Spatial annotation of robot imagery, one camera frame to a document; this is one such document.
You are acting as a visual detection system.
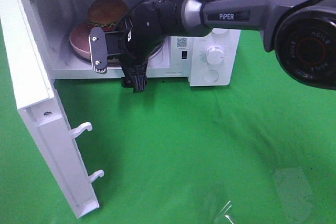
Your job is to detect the pink round plate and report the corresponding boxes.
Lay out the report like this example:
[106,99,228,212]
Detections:
[69,22,163,65]

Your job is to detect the white microwave oven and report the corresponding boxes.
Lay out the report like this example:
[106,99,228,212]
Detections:
[5,0,250,87]

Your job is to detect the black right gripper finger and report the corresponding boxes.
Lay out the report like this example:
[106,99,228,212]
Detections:
[121,61,148,92]
[115,16,133,31]

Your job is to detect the burger with bun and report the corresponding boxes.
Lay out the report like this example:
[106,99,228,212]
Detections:
[87,0,129,31]

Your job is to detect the white microwave knob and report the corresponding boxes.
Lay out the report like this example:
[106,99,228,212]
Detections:
[206,46,225,65]

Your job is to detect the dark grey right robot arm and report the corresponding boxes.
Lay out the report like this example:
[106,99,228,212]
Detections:
[119,0,335,91]

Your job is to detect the white microwave door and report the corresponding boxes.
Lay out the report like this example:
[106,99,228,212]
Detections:
[1,0,104,218]

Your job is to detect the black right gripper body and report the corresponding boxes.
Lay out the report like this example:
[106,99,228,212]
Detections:
[119,15,165,66]

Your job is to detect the round white door button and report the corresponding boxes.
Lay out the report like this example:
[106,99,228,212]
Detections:
[203,70,219,83]

